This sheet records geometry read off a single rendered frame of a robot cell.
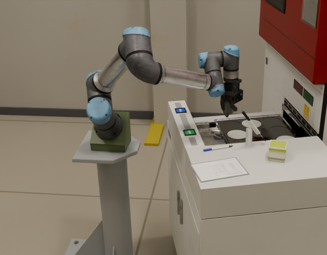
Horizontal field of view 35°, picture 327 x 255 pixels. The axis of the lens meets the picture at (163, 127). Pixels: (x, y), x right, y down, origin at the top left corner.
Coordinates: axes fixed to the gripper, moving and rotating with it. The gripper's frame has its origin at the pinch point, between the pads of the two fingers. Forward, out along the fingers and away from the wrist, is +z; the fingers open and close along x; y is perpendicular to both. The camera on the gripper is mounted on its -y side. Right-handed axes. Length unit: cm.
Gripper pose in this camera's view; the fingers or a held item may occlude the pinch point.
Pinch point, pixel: (226, 114)
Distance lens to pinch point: 259.4
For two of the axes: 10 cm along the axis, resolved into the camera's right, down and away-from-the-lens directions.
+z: 0.3, 9.0, 4.4
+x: 6.6, -3.5, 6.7
